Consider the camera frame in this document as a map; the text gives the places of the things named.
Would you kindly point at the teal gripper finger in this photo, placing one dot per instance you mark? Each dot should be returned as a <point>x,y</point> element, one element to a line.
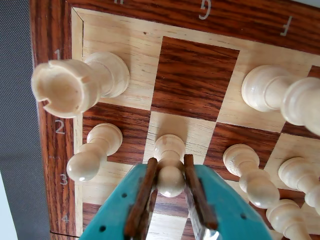
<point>225,210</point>
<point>117,210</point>

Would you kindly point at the light wooden pawn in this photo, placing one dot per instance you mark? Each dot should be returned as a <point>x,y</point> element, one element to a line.
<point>247,175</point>
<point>170,175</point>
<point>92,152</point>
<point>300,180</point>

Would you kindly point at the light wooden bishop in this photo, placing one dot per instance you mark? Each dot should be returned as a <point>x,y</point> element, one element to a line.
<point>275,92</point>

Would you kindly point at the light wooden rook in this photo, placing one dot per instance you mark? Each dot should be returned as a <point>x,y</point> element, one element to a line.
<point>67,85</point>

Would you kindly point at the wooden folding chessboard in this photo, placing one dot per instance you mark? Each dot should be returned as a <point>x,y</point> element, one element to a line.
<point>195,75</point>

